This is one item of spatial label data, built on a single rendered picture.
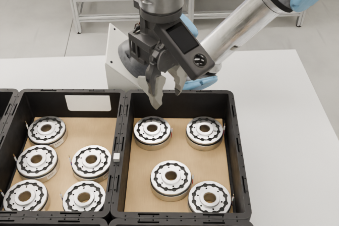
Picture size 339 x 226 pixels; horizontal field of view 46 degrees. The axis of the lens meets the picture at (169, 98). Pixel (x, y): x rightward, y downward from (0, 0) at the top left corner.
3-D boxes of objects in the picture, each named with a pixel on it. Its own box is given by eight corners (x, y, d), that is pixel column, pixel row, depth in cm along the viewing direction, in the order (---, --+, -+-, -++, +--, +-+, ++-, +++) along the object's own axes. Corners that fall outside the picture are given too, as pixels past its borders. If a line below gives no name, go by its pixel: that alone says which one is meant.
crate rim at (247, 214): (251, 225, 84) (252, 219, 82) (110, 223, 84) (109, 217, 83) (232, 96, 113) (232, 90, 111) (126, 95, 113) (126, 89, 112)
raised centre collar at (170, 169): (180, 185, 96) (180, 184, 96) (160, 184, 97) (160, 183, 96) (181, 169, 100) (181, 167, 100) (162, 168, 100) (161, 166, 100)
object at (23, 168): (23, 146, 106) (22, 144, 106) (60, 146, 106) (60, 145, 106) (11, 177, 99) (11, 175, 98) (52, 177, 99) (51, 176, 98)
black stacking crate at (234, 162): (244, 245, 91) (251, 220, 83) (115, 244, 91) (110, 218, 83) (228, 119, 119) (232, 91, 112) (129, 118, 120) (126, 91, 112)
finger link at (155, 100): (141, 96, 81) (147, 57, 76) (161, 111, 78) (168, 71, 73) (129, 101, 79) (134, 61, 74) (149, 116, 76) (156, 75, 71)
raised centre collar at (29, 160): (30, 152, 104) (29, 151, 103) (48, 152, 104) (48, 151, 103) (24, 167, 100) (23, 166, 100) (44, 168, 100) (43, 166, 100)
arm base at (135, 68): (120, 36, 135) (140, 18, 130) (152, 63, 141) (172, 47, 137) (115, 60, 123) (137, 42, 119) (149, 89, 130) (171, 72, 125)
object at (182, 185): (190, 196, 95) (190, 195, 94) (148, 194, 95) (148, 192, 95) (191, 162, 102) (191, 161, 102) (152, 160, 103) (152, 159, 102)
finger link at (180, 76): (171, 75, 85) (164, 45, 77) (191, 89, 82) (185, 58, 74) (161, 84, 84) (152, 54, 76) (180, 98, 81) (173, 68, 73)
